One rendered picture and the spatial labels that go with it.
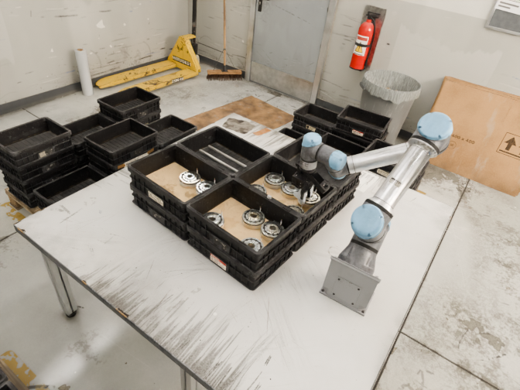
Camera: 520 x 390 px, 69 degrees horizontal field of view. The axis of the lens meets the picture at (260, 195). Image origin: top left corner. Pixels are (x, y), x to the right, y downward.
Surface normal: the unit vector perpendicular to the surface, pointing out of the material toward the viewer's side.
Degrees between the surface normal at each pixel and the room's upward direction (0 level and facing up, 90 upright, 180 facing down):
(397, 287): 0
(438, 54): 90
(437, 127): 35
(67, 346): 0
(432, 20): 90
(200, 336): 0
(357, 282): 90
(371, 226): 50
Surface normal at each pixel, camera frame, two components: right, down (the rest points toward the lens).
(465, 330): 0.11, -0.78
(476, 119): -0.54, 0.32
